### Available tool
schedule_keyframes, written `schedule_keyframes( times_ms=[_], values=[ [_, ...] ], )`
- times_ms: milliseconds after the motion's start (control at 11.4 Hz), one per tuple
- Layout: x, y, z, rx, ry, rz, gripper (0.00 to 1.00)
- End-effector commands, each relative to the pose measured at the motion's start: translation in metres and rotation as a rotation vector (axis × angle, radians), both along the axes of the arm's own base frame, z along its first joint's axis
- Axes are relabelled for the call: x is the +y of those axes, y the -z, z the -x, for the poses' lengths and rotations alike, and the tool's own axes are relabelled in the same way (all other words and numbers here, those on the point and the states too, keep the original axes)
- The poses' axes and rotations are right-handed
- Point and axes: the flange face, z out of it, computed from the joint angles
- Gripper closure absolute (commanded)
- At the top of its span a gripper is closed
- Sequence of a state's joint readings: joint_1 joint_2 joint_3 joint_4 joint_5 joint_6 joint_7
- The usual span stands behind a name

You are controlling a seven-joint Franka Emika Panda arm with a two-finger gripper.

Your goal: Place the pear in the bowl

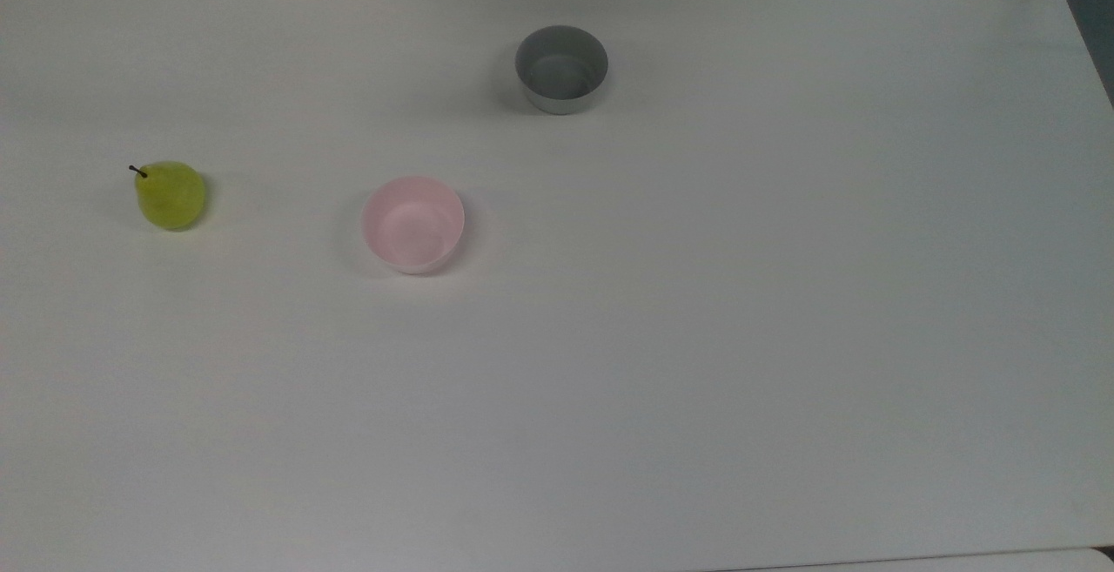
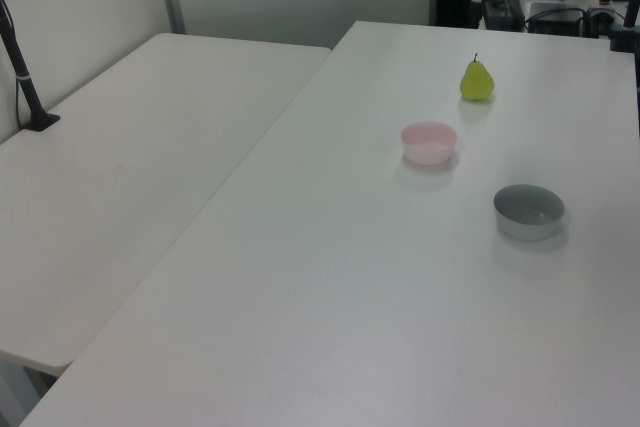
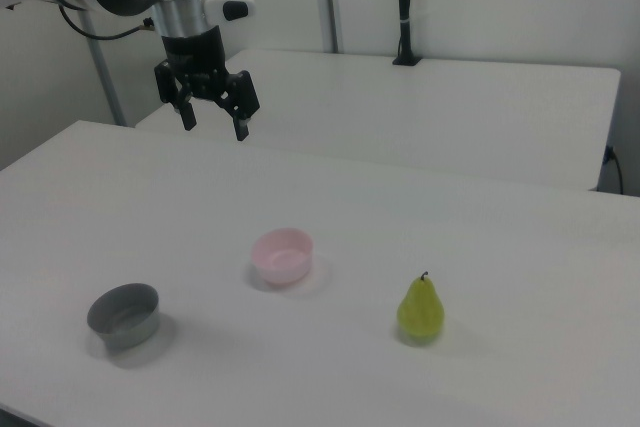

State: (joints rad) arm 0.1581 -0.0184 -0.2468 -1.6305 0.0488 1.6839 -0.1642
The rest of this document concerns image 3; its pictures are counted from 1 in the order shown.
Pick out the green pear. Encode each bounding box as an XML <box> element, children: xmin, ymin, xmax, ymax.
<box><xmin>396</xmin><ymin>270</ymin><xmax>446</xmax><ymax>347</ymax></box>

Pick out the white side table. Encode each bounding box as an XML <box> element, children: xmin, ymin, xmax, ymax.
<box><xmin>134</xmin><ymin>49</ymin><xmax>622</xmax><ymax>192</ymax></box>

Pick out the black power cable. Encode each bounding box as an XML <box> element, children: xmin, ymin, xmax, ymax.
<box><xmin>605</xmin><ymin>145</ymin><xmax>625</xmax><ymax>194</ymax></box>

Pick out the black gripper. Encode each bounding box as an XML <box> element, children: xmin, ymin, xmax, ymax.
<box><xmin>153</xmin><ymin>25</ymin><xmax>262</xmax><ymax>142</ymax></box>

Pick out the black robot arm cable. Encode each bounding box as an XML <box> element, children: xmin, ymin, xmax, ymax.
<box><xmin>58</xmin><ymin>5</ymin><xmax>156</xmax><ymax>42</ymax></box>

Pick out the pink plastic bowl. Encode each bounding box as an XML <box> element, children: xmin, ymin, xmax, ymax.
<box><xmin>250</xmin><ymin>227</ymin><xmax>315</xmax><ymax>284</ymax></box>

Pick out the grey plastic bowl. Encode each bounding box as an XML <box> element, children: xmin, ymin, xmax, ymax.
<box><xmin>86</xmin><ymin>282</ymin><xmax>161</xmax><ymax>350</ymax></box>

